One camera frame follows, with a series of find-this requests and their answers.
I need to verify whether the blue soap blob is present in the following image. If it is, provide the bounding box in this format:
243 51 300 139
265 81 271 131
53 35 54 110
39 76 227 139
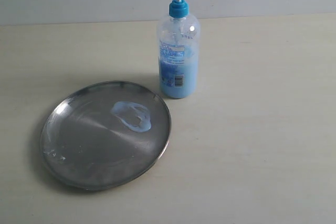
111 101 151 133

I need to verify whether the blue pump soap bottle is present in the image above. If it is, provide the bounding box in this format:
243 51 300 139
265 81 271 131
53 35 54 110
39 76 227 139
156 0 201 99

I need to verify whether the round metal plate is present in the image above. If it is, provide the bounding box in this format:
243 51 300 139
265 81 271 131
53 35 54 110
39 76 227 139
39 81 171 191

